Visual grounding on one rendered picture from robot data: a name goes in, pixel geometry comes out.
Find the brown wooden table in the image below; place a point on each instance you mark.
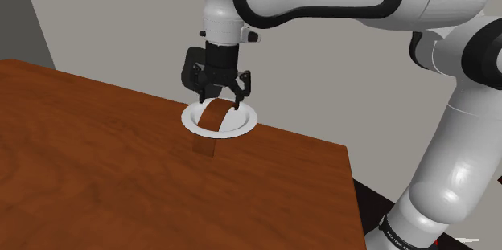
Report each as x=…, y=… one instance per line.
x=117, y=170

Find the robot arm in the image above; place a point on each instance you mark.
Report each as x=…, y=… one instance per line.
x=443, y=186

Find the white round plate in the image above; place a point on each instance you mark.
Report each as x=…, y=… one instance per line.
x=240, y=122

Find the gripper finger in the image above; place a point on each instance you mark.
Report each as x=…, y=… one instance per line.
x=242, y=86
x=204, y=88

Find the brown curved wooden strip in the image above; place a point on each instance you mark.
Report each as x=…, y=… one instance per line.
x=210, y=119

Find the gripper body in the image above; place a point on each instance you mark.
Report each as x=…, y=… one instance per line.
x=221, y=58

